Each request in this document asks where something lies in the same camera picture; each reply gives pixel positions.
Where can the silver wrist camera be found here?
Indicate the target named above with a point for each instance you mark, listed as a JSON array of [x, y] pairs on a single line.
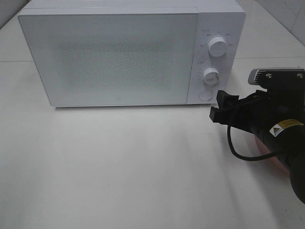
[[278, 78]]

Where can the white microwave door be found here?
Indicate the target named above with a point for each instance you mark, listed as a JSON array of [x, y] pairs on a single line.
[[109, 60]]

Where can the lower white timer knob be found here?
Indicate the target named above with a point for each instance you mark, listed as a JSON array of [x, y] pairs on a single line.
[[211, 76]]

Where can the round white door button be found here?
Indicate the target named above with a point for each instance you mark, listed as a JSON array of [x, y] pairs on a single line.
[[205, 95]]

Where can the upper white control knob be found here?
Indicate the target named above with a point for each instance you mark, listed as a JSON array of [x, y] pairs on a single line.
[[217, 46]]

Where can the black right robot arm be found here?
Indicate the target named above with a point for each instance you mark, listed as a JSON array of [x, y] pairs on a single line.
[[291, 153]]

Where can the white microwave oven body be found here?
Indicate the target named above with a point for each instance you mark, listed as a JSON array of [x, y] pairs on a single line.
[[215, 17]]

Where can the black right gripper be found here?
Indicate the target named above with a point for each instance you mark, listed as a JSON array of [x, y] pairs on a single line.
[[271, 115]]

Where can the pink plate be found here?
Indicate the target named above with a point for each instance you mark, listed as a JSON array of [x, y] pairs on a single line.
[[273, 161]]

